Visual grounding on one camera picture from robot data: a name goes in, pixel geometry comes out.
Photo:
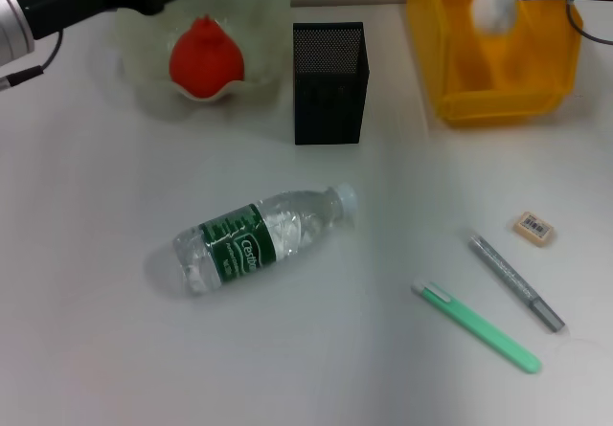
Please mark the white paper ball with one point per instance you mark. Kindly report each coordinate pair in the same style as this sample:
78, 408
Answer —
493, 14

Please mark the red-orange fruit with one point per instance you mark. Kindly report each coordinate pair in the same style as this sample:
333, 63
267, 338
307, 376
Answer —
206, 62

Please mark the beige eraser with barcode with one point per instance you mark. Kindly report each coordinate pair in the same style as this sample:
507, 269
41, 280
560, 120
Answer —
532, 226

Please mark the clear green-label water bottle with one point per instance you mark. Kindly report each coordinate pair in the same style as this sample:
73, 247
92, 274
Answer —
239, 249

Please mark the grey silver pen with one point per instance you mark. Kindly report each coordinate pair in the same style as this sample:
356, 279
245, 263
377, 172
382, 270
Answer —
515, 280

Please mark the mint green pen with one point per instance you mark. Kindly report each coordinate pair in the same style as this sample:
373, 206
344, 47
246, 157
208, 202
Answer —
479, 328

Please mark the translucent green fruit bowl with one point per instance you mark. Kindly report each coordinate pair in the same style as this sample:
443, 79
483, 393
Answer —
268, 38

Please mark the black mesh pen holder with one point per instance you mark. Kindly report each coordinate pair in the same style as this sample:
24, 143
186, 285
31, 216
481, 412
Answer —
325, 48

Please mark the yellow plastic bin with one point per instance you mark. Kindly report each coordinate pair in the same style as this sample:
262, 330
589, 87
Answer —
479, 100

